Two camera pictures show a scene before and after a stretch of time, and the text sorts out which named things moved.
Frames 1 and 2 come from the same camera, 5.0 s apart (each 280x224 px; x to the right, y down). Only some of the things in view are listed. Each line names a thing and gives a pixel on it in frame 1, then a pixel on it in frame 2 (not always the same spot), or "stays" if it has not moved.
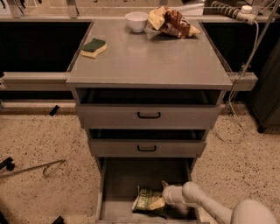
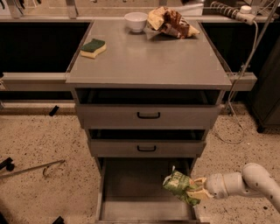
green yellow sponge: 93,48 stays
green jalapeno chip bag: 142,199 → 179,184
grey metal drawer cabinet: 147,93 stays
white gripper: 168,193 → 213,185
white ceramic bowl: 136,20 stays
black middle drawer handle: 147,150 stays
